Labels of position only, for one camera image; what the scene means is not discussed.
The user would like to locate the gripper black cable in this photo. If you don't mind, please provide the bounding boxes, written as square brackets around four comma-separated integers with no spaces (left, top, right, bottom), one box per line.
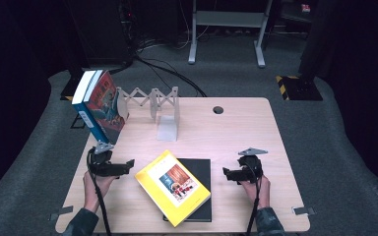
[86,147,112,236]
[245,161,264,236]

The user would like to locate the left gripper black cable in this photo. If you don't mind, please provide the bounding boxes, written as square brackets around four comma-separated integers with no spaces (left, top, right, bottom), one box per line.
[86,147,112,236]

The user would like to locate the red illustrated book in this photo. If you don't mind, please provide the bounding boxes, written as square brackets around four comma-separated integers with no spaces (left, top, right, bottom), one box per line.
[83,69,130,146]

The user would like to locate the white extendable book rack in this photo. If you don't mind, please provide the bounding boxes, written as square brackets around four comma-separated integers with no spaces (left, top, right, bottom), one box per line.
[115,86,181,143]

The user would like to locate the white metal stand frame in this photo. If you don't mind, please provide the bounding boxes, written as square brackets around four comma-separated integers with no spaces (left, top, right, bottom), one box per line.
[187,0,274,69]

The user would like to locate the black floor cables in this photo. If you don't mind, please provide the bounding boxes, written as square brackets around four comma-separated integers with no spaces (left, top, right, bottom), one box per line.
[134,53,208,98]

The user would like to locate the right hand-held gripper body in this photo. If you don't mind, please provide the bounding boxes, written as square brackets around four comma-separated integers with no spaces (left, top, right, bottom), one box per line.
[237,147,269,184]

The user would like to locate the yellow book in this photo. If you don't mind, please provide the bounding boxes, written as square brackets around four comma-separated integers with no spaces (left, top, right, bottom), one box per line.
[134,149,212,228]

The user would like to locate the person's left hand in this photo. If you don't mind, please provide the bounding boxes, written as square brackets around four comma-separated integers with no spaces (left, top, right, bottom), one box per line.
[83,170,117,213]

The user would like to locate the black book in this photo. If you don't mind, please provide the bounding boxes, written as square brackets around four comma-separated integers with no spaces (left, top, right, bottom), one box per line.
[162,157,213,223]

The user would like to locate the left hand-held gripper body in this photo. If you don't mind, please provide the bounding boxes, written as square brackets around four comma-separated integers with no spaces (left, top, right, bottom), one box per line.
[87,141,127,178]

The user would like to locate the black yellow striped base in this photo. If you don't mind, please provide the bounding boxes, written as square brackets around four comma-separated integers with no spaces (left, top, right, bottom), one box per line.
[275,75,324,101]

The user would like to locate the black equipment cabinet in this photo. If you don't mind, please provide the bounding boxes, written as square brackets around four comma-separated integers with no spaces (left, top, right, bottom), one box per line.
[63,0,136,68]

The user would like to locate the person's right hand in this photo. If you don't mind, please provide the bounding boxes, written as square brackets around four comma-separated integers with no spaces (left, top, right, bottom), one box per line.
[240,175,272,210]

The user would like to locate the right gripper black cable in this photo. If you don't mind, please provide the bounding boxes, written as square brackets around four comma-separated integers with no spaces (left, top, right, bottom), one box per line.
[245,161,264,236]

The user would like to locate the grey tape strip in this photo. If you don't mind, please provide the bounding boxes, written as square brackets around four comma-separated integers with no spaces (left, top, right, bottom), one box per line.
[48,205,75,221]
[291,206,316,216]

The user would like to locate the black floor stand base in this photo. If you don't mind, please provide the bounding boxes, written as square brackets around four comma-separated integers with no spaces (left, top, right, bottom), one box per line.
[59,67,86,101]

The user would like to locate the black upright column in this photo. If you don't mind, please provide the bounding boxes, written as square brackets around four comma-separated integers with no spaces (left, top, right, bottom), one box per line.
[297,0,338,84]

